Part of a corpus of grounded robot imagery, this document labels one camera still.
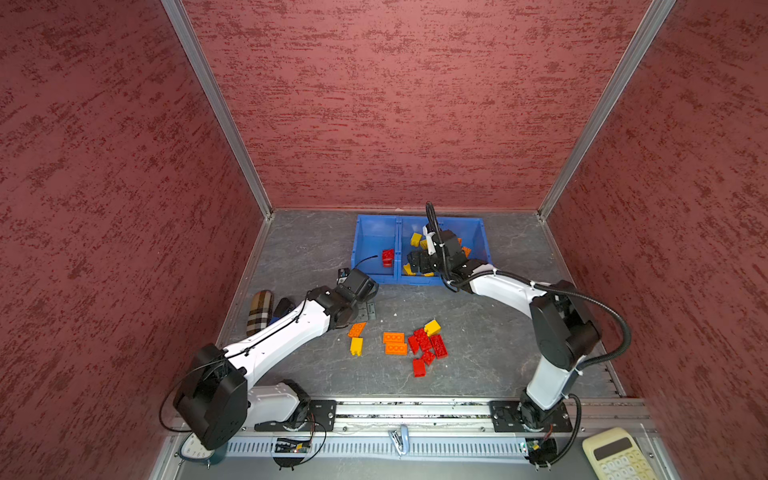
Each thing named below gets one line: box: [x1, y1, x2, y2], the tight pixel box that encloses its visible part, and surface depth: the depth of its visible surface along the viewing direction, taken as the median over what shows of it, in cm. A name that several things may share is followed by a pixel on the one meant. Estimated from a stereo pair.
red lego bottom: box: [413, 358, 427, 378], surface depth 83 cm
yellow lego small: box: [350, 337, 364, 357], surface depth 85 cm
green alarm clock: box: [179, 431, 227, 469], surface depth 67 cm
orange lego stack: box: [383, 332, 408, 356], surface depth 87 cm
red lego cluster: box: [408, 328, 448, 366], surface depth 87 cm
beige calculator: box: [582, 427, 657, 480], surface depth 69 cm
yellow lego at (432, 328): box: [424, 319, 441, 337], surface depth 89 cm
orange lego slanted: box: [348, 322, 367, 338], surface depth 90 cm
